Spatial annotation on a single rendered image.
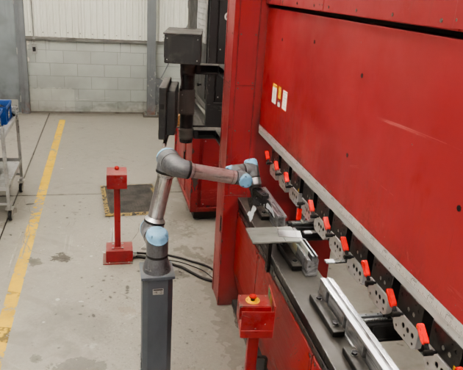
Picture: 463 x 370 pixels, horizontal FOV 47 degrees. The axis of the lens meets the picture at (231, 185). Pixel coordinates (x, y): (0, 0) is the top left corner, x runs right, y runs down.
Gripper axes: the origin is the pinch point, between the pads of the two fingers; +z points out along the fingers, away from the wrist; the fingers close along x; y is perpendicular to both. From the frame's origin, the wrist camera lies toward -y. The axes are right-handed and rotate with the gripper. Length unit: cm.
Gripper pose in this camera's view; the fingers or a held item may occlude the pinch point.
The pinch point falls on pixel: (262, 219)
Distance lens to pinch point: 299.5
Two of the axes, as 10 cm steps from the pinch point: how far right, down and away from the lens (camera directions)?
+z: 1.7, 9.8, -0.9
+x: -9.1, 1.2, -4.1
